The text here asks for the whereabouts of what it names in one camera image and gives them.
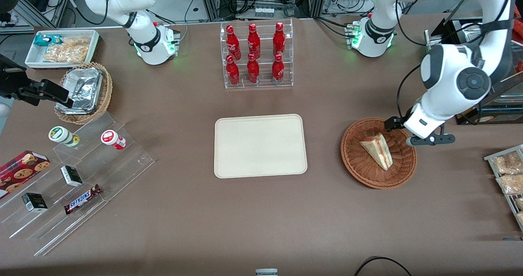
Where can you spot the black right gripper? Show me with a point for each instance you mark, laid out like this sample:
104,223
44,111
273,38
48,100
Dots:
11,81

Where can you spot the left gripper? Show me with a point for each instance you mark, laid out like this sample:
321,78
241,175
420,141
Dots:
393,123

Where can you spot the triangle sandwich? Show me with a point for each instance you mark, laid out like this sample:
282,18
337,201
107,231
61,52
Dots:
378,150

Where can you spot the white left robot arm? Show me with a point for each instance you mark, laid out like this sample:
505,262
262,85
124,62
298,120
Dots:
453,76

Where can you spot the aluminium foil tray stack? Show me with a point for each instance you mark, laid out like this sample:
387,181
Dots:
83,88

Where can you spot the brown wicker basket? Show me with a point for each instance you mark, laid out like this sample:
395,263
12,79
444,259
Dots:
363,170

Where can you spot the light wicker basket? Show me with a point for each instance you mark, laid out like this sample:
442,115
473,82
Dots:
104,92

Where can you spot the beige plastic tray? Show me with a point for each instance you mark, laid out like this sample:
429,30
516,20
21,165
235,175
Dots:
260,146

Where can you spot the white plastic bin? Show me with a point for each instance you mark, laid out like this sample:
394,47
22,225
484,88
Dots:
32,57

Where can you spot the green lid white cup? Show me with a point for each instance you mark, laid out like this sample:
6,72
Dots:
60,134

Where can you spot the clear bag of crackers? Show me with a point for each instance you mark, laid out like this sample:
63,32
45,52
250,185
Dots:
67,51

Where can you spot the teal snack packet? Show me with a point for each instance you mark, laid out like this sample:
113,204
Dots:
43,40

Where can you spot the red plaid cookie box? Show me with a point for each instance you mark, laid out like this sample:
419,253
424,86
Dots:
18,170

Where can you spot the red lid white cup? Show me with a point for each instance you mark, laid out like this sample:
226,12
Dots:
111,139

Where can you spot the grey metal snack rack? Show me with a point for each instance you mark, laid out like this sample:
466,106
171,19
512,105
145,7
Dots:
490,158

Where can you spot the small black carton box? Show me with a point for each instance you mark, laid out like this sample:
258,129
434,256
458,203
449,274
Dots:
34,202
72,176

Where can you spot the clear bag of snacks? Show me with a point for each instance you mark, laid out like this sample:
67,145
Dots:
520,219
510,184
519,203
508,162

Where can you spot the clear acrylic stepped shelf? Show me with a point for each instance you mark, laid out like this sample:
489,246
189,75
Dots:
122,165

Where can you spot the Snickers chocolate bar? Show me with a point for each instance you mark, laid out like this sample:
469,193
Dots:
81,199

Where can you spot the red cola bottle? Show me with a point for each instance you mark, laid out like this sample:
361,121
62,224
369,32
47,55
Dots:
279,39
253,70
233,72
278,70
232,41
253,41

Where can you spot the clear acrylic bottle rack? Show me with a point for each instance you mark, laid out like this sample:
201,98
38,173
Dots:
265,23

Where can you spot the white power strip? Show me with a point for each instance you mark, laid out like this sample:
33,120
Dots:
264,12

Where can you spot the small grey device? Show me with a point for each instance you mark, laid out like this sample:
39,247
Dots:
266,272

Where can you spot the aluminium frame post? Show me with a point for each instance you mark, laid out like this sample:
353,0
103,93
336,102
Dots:
210,0

